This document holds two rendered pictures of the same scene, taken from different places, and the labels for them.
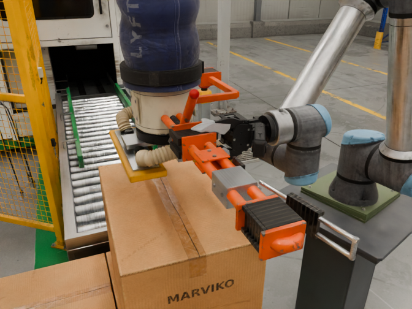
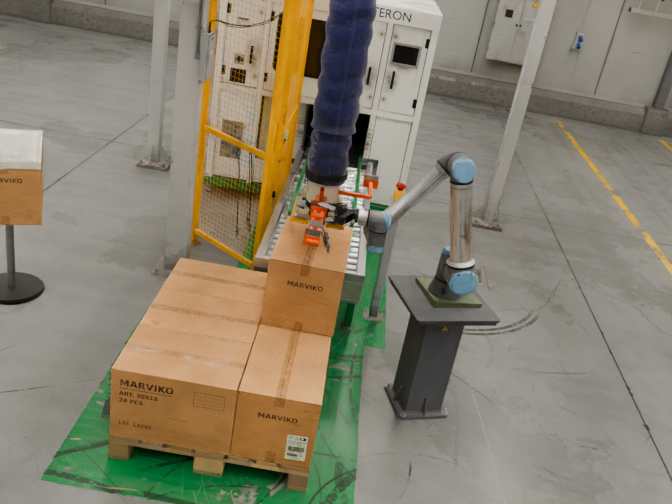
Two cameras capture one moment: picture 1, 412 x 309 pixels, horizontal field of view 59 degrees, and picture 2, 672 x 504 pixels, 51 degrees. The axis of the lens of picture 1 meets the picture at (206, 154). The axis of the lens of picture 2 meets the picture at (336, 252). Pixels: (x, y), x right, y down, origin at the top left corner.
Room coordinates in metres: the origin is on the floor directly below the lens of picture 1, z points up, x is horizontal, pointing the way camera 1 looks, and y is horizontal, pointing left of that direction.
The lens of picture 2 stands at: (-2.27, -1.28, 2.60)
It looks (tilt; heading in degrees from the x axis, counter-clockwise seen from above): 25 degrees down; 21
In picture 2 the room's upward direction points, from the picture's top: 10 degrees clockwise
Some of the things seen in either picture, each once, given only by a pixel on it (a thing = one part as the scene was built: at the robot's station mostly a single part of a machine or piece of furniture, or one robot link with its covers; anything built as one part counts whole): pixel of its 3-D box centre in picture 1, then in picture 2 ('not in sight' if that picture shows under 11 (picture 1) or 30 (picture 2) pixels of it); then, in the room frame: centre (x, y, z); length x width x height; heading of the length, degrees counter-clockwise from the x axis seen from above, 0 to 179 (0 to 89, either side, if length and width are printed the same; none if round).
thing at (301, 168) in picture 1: (299, 160); (375, 239); (0.90, -0.26, 1.13); 0.12 x 0.09 x 0.12; 30
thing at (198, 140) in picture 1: (193, 140); (319, 209); (0.79, 0.03, 1.24); 0.10 x 0.08 x 0.06; 112
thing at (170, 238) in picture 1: (171, 245); (309, 273); (1.00, 0.12, 0.74); 0.60 x 0.40 x 0.40; 20
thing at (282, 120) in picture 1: (275, 126); (362, 216); (0.87, -0.18, 1.24); 0.09 x 0.05 x 0.10; 22
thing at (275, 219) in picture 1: (268, 225); (312, 237); (0.46, -0.10, 1.24); 0.08 x 0.07 x 0.05; 22
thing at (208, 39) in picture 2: not in sight; (207, 55); (1.70, 1.39, 1.62); 0.20 x 0.05 x 0.30; 21
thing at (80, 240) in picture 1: (147, 224); (309, 269); (1.34, 0.27, 0.58); 0.70 x 0.03 x 0.06; 111
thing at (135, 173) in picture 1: (134, 146); (302, 206); (0.98, 0.21, 1.13); 0.34 x 0.10 x 0.05; 22
